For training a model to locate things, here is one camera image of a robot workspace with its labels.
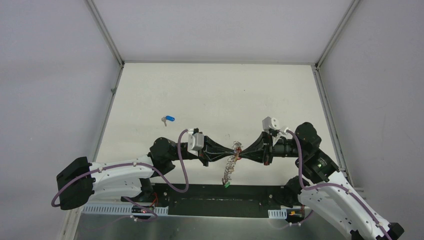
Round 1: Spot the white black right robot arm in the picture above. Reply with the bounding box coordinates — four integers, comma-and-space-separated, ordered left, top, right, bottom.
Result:
239, 120, 405, 240

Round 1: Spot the loose blue tag key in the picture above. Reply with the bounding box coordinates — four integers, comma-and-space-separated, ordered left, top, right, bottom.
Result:
161, 115, 175, 127

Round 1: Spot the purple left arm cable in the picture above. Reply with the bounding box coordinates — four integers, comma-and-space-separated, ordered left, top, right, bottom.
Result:
50, 128, 190, 221

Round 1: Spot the right white cable duct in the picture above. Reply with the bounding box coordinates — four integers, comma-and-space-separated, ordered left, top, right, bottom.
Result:
267, 208, 287, 220

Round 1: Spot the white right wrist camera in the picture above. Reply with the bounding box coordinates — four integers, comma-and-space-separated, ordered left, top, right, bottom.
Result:
262, 116, 281, 131

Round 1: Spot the white cable duct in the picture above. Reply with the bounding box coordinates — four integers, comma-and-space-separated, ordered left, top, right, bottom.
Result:
82, 203, 152, 216
267, 208, 287, 220

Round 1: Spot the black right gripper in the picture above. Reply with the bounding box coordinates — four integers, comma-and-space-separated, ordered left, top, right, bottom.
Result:
238, 130, 305, 166

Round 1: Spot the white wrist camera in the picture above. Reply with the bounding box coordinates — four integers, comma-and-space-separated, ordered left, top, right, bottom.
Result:
187, 132, 205, 152
262, 116, 281, 131

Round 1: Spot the left white cable duct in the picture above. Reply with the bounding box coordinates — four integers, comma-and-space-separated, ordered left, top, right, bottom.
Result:
82, 203, 152, 216

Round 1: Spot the black mounting base plate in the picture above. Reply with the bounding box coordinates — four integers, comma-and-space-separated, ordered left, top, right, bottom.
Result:
131, 183, 305, 218

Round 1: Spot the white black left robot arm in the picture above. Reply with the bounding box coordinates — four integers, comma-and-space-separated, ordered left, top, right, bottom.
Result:
51, 128, 241, 210

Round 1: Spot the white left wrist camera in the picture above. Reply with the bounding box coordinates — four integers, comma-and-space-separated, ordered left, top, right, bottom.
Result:
187, 132, 205, 152

